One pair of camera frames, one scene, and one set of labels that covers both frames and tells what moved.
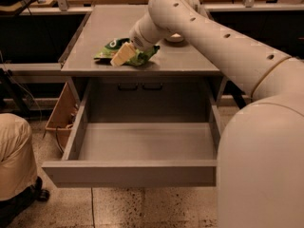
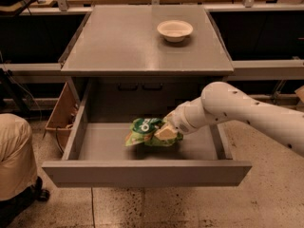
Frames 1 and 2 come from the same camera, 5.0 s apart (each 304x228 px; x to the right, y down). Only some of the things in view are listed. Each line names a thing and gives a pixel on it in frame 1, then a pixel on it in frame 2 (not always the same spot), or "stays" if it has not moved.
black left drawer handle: [127, 88] stays
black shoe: [37, 193] stays
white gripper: [138, 39] → [179, 120]
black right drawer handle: [152, 88] stays
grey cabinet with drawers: [178, 85] stays
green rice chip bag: [141, 58] → [142, 130]
